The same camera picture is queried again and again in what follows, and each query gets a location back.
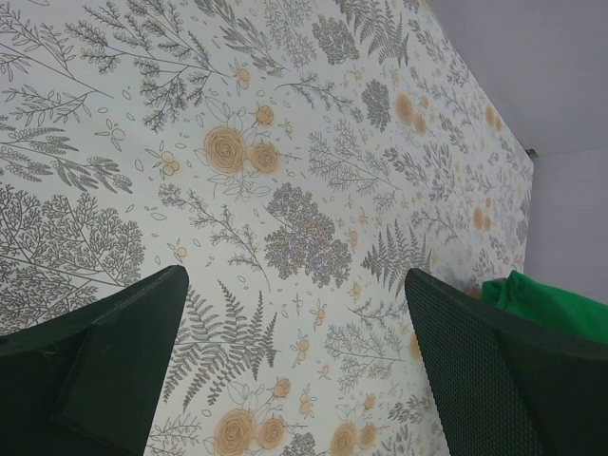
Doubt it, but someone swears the folded pink t shirt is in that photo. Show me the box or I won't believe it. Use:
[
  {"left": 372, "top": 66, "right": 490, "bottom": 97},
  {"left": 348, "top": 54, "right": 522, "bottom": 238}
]
[{"left": 465, "top": 284, "right": 483, "bottom": 300}]

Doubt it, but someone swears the green t shirt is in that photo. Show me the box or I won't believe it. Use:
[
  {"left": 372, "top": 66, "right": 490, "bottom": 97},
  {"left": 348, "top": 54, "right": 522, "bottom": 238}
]
[{"left": 479, "top": 271, "right": 607, "bottom": 344}]

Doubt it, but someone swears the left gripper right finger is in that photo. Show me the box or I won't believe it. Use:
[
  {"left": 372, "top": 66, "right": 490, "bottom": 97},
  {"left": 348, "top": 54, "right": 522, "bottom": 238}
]
[{"left": 405, "top": 268, "right": 607, "bottom": 455}]

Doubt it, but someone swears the floral table mat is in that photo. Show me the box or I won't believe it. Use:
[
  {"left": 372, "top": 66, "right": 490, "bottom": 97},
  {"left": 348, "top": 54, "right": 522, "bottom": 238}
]
[{"left": 1, "top": 1, "right": 533, "bottom": 455}]

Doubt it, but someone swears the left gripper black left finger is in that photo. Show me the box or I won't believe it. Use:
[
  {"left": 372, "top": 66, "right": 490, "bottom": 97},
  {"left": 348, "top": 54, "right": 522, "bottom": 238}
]
[{"left": 1, "top": 265, "right": 189, "bottom": 455}]

